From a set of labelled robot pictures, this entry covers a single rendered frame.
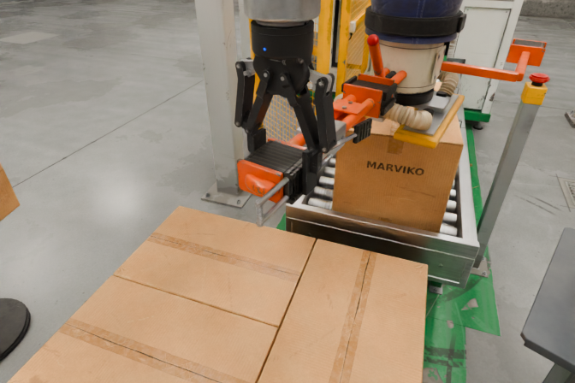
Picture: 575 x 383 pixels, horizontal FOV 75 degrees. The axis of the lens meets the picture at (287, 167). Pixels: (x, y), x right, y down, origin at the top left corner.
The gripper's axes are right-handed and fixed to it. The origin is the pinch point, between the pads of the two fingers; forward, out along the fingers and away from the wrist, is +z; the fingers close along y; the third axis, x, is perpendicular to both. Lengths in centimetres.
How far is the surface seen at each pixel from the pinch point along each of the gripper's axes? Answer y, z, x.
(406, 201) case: -3, 53, -75
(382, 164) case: 7, 39, -72
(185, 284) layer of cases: 47, 68, -13
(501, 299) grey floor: -47, 122, -120
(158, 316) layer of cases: 45, 68, 0
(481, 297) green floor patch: -39, 122, -116
